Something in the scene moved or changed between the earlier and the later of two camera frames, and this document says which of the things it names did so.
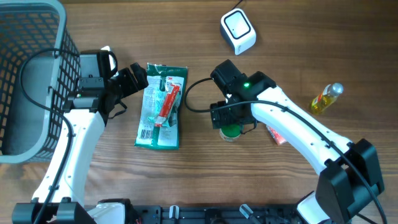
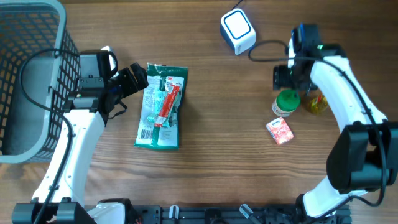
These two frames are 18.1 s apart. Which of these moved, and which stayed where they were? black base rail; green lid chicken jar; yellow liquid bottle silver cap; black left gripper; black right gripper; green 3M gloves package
Moved: green lid chicken jar; black right gripper
Stayed: black left gripper; green 3M gloves package; yellow liquid bottle silver cap; black base rail
